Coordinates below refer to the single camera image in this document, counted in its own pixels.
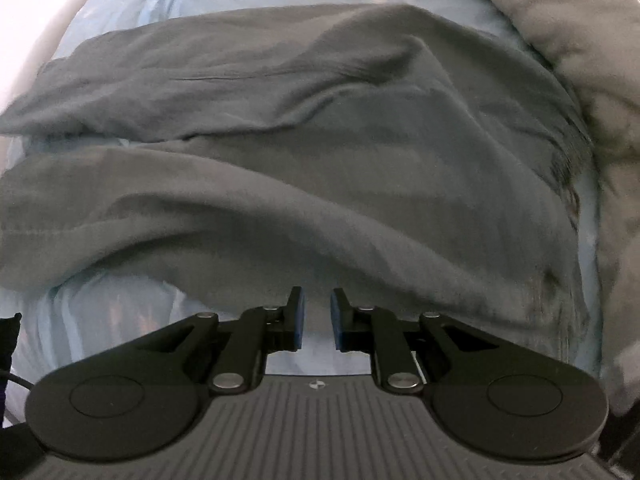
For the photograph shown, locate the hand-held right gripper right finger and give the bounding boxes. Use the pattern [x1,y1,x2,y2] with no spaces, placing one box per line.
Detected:
[330,287,517,394]

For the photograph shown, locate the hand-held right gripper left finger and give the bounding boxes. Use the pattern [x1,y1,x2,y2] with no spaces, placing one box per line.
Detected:
[125,286,305,394]

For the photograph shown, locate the grey duvet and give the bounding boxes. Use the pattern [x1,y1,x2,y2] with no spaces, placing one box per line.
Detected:
[452,0,640,417]

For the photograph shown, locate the black cable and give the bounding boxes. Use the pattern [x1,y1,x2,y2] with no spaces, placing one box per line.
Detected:
[0,368,34,392]

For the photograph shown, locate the blue-grey denim pants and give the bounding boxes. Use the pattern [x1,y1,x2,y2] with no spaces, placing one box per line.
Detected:
[0,3,595,363]

